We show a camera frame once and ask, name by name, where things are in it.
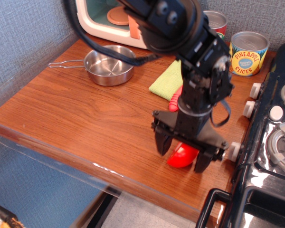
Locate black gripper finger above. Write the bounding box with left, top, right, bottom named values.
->
left=194, top=151, right=214, bottom=173
left=155, top=132, right=172, bottom=156

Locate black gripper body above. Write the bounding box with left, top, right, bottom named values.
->
left=152, top=109, right=229, bottom=161

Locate red toy tomato half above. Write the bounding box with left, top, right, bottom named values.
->
left=167, top=142, right=200, bottom=168

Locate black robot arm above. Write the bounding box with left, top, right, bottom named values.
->
left=121, top=0, right=233, bottom=173

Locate grey stove knob bottom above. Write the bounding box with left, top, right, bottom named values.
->
left=228, top=142, right=241, bottom=162

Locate grey stove knob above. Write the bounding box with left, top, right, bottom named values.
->
left=228, top=142, right=241, bottom=162
left=249, top=83, right=262, bottom=100
left=243, top=101, right=255, bottom=118

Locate tomato sauce toy can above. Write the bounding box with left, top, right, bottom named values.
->
left=203, top=10, right=228, bottom=40

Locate green cloth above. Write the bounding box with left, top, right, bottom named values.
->
left=149, top=60, right=183, bottom=101

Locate grey stove knob middle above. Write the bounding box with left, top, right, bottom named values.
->
left=243, top=101, right=255, bottom=118

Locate black toy stove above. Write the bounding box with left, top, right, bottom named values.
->
left=196, top=43, right=285, bottom=228

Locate grey stove knob top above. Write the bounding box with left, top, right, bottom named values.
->
left=249, top=83, right=262, bottom=100

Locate pineapple slices toy can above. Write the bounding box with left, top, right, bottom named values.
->
left=229, top=31, right=270, bottom=76

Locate small steel pan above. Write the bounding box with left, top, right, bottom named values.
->
left=48, top=50, right=134, bottom=86

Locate orange microwave turntable plate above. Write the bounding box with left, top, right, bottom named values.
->
left=107, top=6, right=129, bottom=26

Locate toy microwave teal and white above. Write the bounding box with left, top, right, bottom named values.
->
left=76, top=0, right=147, bottom=49

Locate spoon with red handle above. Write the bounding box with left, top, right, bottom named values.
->
left=169, top=86, right=183, bottom=112

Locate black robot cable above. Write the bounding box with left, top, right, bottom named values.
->
left=63, top=0, right=231, bottom=127

